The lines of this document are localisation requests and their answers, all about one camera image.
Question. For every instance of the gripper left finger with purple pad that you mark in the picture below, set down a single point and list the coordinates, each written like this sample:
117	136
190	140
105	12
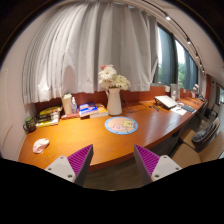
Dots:
73	168

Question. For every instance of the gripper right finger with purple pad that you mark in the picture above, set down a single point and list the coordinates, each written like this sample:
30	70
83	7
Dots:
153	167

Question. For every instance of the pink computer mouse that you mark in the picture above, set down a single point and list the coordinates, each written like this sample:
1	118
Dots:
40	145

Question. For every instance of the round cartoon mouse pad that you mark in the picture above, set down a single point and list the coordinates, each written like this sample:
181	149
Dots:
121	125

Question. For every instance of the yellow black snack bag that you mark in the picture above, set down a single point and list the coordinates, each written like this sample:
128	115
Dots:
48	117

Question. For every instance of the tan chair with cushion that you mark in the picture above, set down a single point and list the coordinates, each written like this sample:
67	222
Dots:
203	146

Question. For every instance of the dark green mug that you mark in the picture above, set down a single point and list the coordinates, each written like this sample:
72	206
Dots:
29	125

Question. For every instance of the small clear sanitizer bottle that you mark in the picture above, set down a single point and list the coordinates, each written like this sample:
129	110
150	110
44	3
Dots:
74	105

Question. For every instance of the white paper sheet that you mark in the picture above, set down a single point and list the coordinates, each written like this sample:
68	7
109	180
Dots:
179	110

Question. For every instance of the blue white box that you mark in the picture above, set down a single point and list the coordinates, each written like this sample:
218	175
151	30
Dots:
87	109

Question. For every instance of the yellow book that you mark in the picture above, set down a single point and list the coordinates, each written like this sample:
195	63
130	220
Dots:
102	111

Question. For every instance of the dark keyboard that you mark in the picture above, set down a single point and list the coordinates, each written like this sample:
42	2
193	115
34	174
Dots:
188	108

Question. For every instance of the white tissue roll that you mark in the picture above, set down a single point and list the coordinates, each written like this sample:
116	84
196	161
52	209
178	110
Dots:
66	102

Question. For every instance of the white jug vase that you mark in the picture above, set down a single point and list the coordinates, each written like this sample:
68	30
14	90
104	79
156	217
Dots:
114	102

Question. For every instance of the white and pink flowers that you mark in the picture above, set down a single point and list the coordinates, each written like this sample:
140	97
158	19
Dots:
109	78

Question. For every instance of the dark grey curtain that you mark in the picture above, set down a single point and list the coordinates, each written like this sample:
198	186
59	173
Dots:
167	57

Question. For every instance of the white curtain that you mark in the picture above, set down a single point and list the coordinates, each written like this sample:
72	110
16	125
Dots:
67	52

